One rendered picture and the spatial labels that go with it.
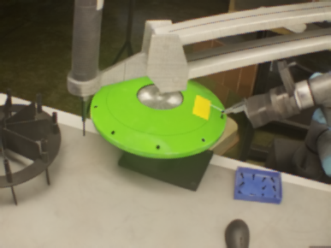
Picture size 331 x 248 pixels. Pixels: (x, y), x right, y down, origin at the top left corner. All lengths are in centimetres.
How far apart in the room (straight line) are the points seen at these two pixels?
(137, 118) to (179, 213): 23
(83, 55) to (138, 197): 49
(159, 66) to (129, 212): 45
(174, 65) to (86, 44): 12
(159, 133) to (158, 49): 35
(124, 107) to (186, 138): 15
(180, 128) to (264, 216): 30
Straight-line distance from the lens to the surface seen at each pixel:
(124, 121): 86
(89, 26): 50
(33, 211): 90
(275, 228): 93
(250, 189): 100
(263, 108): 88
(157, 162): 95
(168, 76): 54
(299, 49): 59
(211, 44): 173
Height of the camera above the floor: 160
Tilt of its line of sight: 38 degrees down
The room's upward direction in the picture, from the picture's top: 7 degrees clockwise
